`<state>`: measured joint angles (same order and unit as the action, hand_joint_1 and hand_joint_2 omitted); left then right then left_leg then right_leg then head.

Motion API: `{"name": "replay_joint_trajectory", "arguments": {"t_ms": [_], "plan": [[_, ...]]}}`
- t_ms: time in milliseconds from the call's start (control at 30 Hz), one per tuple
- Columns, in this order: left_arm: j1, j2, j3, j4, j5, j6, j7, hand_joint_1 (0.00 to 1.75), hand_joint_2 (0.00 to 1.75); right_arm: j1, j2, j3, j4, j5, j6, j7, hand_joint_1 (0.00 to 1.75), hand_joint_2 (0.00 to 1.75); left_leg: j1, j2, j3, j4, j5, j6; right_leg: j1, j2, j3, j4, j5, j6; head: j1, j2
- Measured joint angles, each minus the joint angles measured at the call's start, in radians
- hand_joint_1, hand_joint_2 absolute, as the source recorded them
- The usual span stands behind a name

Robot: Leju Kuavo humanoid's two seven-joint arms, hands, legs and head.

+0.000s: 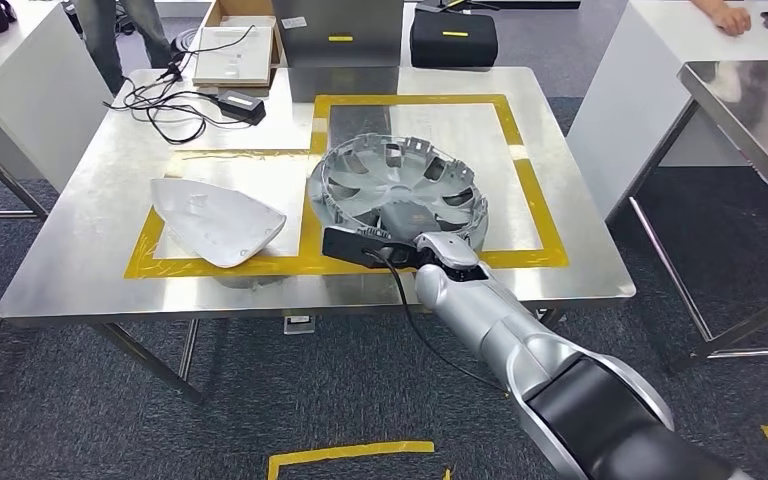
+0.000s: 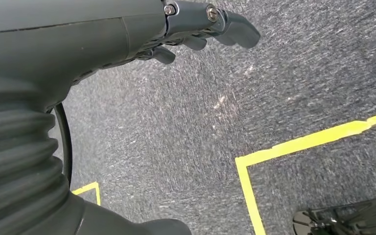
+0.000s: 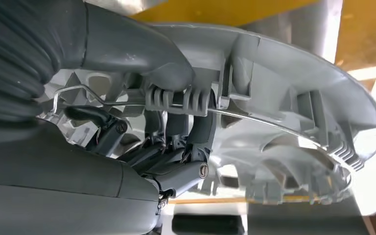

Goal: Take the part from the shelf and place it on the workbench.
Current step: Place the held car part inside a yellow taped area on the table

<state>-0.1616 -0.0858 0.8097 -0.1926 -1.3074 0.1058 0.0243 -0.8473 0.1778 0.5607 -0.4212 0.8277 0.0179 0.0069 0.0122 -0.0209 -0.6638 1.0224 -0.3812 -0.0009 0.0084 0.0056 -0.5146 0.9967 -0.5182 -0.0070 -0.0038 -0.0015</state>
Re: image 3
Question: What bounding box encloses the black flat device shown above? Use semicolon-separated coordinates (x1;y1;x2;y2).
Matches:
171;214;245;235

